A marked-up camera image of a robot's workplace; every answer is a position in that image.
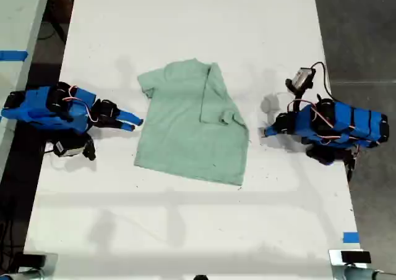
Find pale green T-shirt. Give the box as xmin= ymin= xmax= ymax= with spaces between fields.
xmin=133 ymin=57 xmax=251 ymax=187

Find long blue tape strip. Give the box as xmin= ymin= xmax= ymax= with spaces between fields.
xmin=0 ymin=49 xmax=30 ymax=62

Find short blue tape piece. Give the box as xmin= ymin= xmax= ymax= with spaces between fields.
xmin=342 ymin=231 xmax=361 ymax=244

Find small black box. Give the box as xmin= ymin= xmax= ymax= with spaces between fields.
xmin=20 ymin=253 xmax=48 ymax=268
xmin=340 ymin=250 xmax=372 ymax=265

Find grey metal tube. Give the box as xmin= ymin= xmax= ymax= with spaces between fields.
xmin=334 ymin=265 xmax=396 ymax=280
xmin=0 ymin=268 xmax=45 ymax=280

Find camera black stalk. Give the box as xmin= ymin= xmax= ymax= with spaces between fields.
xmin=82 ymin=134 xmax=97 ymax=161
xmin=284 ymin=77 xmax=314 ymax=113

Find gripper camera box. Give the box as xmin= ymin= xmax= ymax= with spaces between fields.
xmin=292 ymin=67 xmax=317 ymax=89
xmin=51 ymin=137 xmax=87 ymax=158

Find camera black cable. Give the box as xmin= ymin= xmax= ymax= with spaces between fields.
xmin=310 ymin=61 xmax=334 ymax=103
xmin=42 ymin=141 xmax=62 ymax=169

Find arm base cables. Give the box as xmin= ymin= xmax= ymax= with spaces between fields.
xmin=342 ymin=146 xmax=362 ymax=182

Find black floor cable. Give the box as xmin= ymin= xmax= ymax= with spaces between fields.
xmin=37 ymin=19 xmax=71 ymax=43

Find metal corner bracket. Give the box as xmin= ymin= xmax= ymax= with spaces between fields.
xmin=328 ymin=248 xmax=372 ymax=280
xmin=17 ymin=252 xmax=59 ymax=280

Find black cable bundle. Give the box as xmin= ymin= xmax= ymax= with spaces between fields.
xmin=0 ymin=216 xmax=27 ymax=264

